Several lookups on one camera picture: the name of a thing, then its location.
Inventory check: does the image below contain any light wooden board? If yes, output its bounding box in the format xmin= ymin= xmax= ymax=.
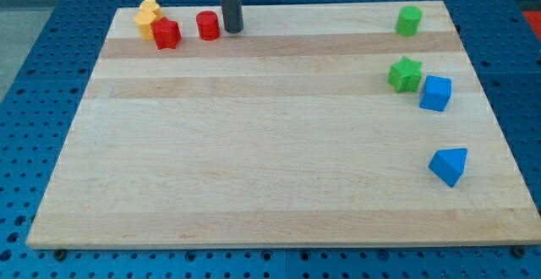
xmin=27 ymin=1 xmax=540 ymax=249

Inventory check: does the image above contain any yellow heart block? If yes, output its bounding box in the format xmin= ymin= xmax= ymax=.
xmin=139 ymin=0 xmax=162 ymax=19

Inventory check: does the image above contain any blue triangular prism block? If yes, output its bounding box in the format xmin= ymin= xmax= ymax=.
xmin=428 ymin=148 xmax=468 ymax=188

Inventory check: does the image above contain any green star block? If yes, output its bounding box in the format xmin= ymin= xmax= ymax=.
xmin=387 ymin=57 xmax=422 ymax=93

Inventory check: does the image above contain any yellow hexagon block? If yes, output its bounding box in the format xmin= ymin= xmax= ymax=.
xmin=134 ymin=11 xmax=158 ymax=41

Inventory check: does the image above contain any green cylinder block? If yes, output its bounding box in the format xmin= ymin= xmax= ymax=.
xmin=395 ymin=6 xmax=423 ymax=36

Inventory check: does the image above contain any red cylinder block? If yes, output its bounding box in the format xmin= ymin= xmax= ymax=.
xmin=196 ymin=11 xmax=221 ymax=41

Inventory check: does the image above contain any blue cube block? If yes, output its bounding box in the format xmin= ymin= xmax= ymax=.
xmin=419 ymin=75 xmax=452 ymax=112

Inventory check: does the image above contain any red star block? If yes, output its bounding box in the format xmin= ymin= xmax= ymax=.
xmin=150 ymin=17 xmax=182 ymax=50

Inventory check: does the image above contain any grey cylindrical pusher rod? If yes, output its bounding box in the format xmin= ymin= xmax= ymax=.
xmin=220 ymin=0 xmax=243 ymax=34

